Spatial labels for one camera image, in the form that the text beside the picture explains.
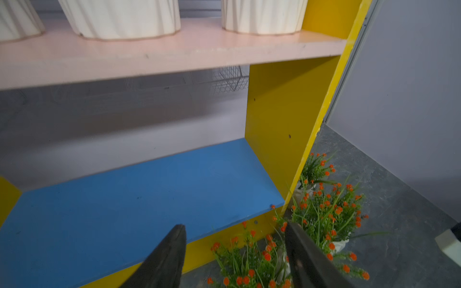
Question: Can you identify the white wire basket back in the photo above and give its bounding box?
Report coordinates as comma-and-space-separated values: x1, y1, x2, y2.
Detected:
187, 64, 250, 92

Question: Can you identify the orange flower pot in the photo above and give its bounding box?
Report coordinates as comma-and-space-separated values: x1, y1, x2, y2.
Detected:
294, 153, 336, 204
206, 222, 294, 288
273, 179, 370, 280

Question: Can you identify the orange flower pot middle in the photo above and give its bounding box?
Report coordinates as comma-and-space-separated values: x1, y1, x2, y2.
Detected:
206, 222, 294, 288

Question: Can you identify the pink flower pot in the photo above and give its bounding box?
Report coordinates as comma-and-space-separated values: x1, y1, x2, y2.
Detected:
221, 0, 308, 36
1, 0, 45, 42
59, 0, 181, 41

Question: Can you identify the orange flower pot far back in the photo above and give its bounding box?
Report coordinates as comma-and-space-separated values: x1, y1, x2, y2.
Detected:
294, 153, 336, 204

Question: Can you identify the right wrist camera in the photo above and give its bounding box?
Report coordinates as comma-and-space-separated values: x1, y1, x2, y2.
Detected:
435, 223, 461, 266

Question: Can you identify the yellow rack with coloured shelves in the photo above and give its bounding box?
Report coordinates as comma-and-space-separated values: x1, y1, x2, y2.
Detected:
1, 1, 371, 288

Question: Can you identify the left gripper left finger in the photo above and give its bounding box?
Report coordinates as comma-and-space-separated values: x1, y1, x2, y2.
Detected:
121, 224, 187, 288

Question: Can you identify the orange flower pot right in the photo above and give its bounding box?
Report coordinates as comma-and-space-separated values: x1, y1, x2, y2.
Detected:
273, 179, 370, 280

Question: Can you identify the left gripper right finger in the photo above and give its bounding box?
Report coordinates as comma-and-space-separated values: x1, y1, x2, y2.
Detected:
285, 222, 353, 288

